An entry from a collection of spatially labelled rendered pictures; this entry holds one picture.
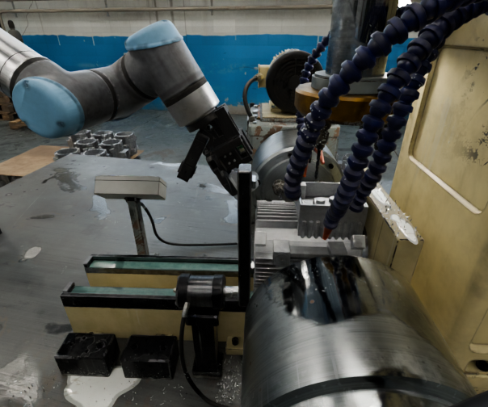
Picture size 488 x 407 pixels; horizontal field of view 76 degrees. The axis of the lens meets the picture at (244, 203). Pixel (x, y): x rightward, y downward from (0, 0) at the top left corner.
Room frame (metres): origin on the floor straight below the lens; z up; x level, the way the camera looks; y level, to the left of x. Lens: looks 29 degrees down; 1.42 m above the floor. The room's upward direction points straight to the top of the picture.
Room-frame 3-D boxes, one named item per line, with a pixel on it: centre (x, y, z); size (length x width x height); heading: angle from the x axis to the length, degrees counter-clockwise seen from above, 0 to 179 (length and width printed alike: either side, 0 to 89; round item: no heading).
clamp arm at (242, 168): (0.41, 0.00, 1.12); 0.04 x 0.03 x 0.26; 88
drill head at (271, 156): (0.89, -0.15, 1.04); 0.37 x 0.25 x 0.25; 178
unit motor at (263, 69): (1.17, -0.13, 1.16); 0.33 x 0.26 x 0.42; 178
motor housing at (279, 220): (0.54, -0.12, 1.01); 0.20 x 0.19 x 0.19; 86
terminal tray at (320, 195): (0.53, -0.16, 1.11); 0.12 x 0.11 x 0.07; 86
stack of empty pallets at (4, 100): (6.20, 4.67, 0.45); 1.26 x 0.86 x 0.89; 78
